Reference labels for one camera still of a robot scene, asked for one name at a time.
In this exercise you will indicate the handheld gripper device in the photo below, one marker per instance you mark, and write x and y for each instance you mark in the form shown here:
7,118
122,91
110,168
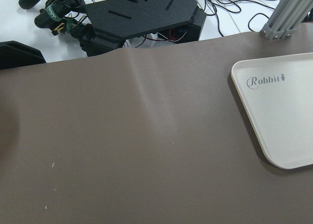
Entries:
62,16

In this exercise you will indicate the cream rectangular tray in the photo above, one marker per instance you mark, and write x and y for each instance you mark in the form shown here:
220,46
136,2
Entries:
277,94

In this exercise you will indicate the aluminium frame post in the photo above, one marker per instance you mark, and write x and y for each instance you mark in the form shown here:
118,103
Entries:
286,18

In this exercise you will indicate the black plate stand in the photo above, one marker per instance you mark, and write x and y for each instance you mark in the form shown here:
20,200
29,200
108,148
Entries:
112,22

